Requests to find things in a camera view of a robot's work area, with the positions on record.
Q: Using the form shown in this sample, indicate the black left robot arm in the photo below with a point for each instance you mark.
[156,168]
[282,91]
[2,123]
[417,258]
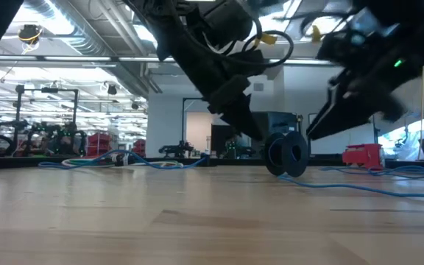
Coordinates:
[182,48]

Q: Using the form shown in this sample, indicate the black cabinet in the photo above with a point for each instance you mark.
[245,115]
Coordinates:
[282,121]

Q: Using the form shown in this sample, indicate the white whiteboard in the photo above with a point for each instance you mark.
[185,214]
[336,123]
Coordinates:
[329,147]

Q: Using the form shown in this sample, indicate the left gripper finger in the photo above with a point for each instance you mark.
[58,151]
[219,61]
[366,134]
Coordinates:
[250,112]
[239,121]

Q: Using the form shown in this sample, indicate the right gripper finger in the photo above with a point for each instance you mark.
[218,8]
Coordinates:
[339,114]

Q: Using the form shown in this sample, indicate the long white light bar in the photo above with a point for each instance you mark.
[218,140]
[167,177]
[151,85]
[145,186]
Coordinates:
[79,59]

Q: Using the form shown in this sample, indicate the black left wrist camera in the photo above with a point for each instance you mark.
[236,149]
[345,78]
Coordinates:
[226,20]

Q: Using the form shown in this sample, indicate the red bin rack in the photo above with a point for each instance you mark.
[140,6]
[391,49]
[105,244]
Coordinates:
[98,144]

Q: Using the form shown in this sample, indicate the black aluminium table frame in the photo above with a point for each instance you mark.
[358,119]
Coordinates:
[234,162]

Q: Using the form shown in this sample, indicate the red plastic spool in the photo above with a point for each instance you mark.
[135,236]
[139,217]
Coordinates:
[363,156]

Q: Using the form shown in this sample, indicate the blue filament spool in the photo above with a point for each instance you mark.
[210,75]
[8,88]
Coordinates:
[289,167]

